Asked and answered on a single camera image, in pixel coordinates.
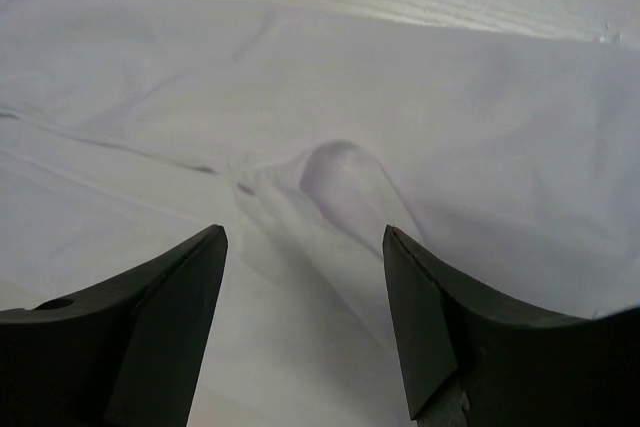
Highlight white t shirt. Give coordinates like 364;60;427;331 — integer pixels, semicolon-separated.
1;0;639;426

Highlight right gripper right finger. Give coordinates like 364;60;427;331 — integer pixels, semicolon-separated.
383;226;639;426

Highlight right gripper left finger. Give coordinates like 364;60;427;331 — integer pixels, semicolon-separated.
1;225;228;426

